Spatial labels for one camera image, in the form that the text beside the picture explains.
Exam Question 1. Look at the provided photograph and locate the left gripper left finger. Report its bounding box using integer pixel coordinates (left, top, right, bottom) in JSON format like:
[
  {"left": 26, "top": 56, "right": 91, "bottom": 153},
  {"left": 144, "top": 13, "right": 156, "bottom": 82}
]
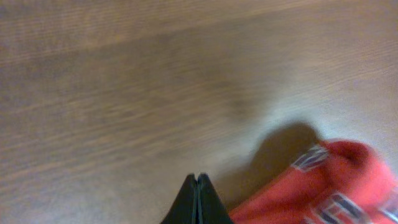
[{"left": 161, "top": 174, "right": 198, "bottom": 224}]

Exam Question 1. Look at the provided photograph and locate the orange-red t-shirt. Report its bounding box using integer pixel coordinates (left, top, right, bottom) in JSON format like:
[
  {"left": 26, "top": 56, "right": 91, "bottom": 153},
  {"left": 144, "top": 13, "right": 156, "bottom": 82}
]
[{"left": 229, "top": 140, "right": 397, "bottom": 223}]

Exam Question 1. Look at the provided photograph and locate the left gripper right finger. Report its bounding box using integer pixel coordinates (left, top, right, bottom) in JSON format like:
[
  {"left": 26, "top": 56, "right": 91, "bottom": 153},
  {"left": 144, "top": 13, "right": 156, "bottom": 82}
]
[{"left": 197, "top": 173, "right": 233, "bottom": 224}]

